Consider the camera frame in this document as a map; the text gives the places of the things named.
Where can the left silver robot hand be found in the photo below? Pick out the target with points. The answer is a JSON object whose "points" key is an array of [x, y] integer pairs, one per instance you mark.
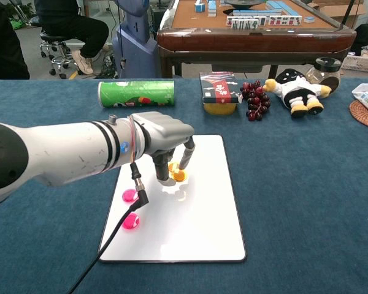
{"points": [[165, 128]]}

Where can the pink disc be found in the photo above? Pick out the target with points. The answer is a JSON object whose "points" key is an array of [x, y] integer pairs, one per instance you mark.
{"points": [[129, 195], [131, 222]]}

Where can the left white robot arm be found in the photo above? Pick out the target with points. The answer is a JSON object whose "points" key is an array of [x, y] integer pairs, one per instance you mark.
{"points": [[64, 150]]}

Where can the white rectangular board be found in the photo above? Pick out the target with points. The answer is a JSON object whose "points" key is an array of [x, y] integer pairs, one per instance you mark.
{"points": [[202, 214]]}

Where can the green chips can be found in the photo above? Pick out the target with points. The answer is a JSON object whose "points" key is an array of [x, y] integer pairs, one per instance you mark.
{"points": [[136, 94]]}

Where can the yellow round container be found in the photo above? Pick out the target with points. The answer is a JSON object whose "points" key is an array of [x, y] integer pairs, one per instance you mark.
{"points": [[220, 109]]}

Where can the dark printed card box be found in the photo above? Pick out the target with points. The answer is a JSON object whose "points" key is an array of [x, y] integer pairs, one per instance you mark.
{"points": [[220, 87]]}

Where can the blue machine stand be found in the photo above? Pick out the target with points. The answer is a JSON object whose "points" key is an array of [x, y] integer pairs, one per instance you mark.
{"points": [[135, 39]]}

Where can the dark red grape bunch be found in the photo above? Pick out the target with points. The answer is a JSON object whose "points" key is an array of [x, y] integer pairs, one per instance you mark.
{"points": [[256, 99]]}

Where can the brown mahjong table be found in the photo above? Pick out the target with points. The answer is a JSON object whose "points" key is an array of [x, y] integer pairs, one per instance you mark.
{"points": [[254, 43]]}

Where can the blue white mahjong tile stack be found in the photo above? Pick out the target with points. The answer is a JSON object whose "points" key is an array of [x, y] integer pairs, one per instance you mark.
{"points": [[212, 7], [199, 6]]}

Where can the mahjong tile row dark print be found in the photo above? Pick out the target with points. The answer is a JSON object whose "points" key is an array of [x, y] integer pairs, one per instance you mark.
{"points": [[242, 23]]}

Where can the seated person black trousers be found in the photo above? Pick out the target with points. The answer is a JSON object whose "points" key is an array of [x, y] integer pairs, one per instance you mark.
{"points": [[79, 27]]}

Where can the black white plush doll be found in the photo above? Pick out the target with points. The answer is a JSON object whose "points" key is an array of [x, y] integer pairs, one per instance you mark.
{"points": [[297, 92]]}

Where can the chrome wheeled stool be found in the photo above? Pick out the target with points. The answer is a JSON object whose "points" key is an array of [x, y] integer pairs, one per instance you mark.
{"points": [[53, 46]]}

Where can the blue felt table cloth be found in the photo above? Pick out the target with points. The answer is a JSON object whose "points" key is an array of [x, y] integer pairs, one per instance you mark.
{"points": [[294, 199]]}

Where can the blue backed mahjong tile row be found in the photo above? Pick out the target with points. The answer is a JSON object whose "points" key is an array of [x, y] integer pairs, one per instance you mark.
{"points": [[257, 13], [280, 6]]}

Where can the black round dish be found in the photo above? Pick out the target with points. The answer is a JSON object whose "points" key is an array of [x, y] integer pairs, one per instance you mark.
{"points": [[243, 3]]}

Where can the mahjong tile row red print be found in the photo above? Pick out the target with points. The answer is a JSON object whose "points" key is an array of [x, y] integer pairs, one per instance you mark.
{"points": [[285, 20]]}

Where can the glass jar black lid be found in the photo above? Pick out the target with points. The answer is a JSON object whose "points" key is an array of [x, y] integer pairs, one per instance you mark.
{"points": [[325, 72]]}

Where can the single blue white mahjong tile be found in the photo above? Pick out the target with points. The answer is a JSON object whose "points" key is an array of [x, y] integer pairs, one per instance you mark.
{"points": [[309, 20]]}

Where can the standing person black trousers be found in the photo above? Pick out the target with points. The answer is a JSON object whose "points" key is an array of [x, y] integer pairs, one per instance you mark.
{"points": [[3, 39]]}

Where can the brown woven coaster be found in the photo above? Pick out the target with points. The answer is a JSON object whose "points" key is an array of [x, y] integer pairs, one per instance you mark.
{"points": [[360, 118]]}

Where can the white plastic crate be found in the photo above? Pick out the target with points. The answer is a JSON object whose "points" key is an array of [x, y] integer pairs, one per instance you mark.
{"points": [[360, 62]]}

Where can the black tripod stand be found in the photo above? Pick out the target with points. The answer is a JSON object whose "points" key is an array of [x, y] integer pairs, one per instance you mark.
{"points": [[345, 15]]}

